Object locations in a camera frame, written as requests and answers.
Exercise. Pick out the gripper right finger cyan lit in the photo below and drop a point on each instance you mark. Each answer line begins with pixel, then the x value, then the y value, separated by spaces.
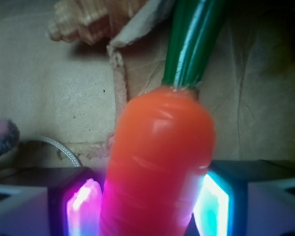
pixel 246 198

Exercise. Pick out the tan spiral seashell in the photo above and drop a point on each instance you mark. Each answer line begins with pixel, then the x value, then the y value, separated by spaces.
pixel 85 20

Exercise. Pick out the brown paper bag tray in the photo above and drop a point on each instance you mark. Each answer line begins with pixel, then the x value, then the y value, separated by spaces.
pixel 66 91

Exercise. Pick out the gripper left finger pink lit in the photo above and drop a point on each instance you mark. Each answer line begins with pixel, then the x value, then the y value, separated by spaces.
pixel 50 201

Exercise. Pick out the grey plush bunny toy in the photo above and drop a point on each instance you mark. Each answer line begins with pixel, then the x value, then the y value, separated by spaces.
pixel 10 138

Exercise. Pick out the orange plastic toy carrot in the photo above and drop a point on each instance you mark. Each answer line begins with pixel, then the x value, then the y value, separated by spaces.
pixel 164 140

